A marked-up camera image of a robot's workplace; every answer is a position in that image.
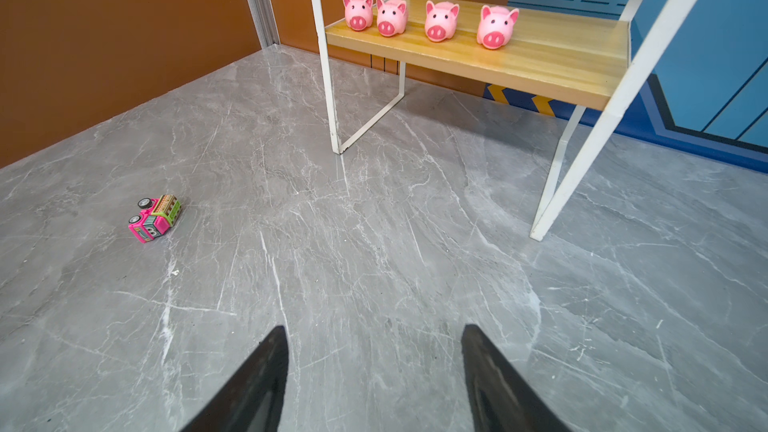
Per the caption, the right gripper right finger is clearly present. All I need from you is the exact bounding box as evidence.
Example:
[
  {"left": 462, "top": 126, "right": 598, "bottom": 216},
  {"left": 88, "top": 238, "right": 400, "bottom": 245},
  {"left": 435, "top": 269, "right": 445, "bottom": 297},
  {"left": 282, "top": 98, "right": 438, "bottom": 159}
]
[{"left": 461, "top": 324, "right": 569, "bottom": 432}]

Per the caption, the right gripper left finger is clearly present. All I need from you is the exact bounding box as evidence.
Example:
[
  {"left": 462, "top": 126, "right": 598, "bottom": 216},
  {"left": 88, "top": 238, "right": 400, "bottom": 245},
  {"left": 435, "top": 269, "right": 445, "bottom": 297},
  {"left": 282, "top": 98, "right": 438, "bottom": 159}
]
[{"left": 183, "top": 325, "right": 289, "bottom": 431}]

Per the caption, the pink toy truck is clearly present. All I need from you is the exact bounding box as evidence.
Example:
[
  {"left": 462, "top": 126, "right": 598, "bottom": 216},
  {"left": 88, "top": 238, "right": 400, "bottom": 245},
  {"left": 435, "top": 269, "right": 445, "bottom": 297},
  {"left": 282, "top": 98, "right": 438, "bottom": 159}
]
[{"left": 128, "top": 194, "right": 182, "bottom": 243}]

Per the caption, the white frame wooden shelf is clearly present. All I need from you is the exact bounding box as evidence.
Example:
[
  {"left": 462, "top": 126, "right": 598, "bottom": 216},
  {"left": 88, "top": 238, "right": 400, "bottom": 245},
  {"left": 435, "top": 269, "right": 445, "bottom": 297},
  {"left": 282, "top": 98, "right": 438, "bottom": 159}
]
[{"left": 311, "top": 0, "right": 698, "bottom": 241}]

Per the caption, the pink pig toy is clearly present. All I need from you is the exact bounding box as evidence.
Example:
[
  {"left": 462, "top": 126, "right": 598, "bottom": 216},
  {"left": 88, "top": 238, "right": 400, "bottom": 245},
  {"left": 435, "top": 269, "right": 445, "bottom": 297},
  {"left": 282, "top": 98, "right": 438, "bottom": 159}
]
[
  {"left": 476, "top": 5, "right": 520, "bottom": 50},
  {"left": 424, "top": 0, "right": 460, "bottom": 43},
  {"left": 376, "top": 0, "right": 408, "bottom": 38},
  {"left": 342, "top": 0, "right": 374, "bottom": 32}
]

